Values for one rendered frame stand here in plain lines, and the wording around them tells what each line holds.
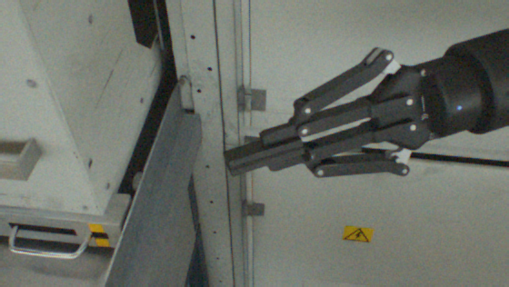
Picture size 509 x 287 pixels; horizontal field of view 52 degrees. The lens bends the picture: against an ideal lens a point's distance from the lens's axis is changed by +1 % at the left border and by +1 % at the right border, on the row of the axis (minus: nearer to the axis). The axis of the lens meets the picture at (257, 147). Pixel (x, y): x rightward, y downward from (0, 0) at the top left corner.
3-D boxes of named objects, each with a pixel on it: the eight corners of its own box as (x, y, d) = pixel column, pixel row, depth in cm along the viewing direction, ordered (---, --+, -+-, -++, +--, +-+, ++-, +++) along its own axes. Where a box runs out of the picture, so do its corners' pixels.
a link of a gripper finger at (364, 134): (396, 107, 51) (398, 121, 52) (292, 143, 50) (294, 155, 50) (417, 117, 48) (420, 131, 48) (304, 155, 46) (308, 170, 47)
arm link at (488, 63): (555, 34, 44) (558, 133, 48) (471, 24, 55) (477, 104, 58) (493, 53, 44) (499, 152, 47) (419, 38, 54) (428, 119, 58)
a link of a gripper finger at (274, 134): (316, 132, 47) (310, 101, 46) (264, 147, 46) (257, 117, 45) (311, 127, 49) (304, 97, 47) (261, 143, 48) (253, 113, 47)
